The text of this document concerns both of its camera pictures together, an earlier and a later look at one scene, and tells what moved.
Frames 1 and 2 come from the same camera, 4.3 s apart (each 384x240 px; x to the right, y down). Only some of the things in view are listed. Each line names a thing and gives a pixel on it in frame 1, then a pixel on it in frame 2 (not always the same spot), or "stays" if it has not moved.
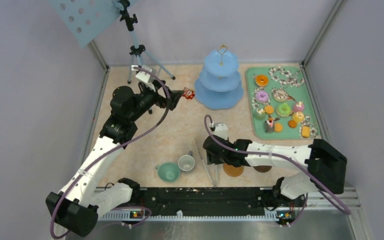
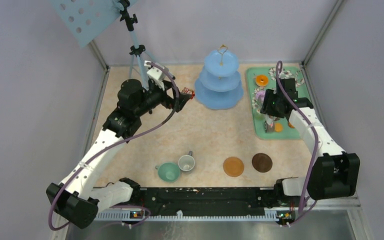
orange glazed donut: (261, 80) stays
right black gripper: (212, 159) → (270, 94)
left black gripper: (161, 101) stays
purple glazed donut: (262, 96) stays
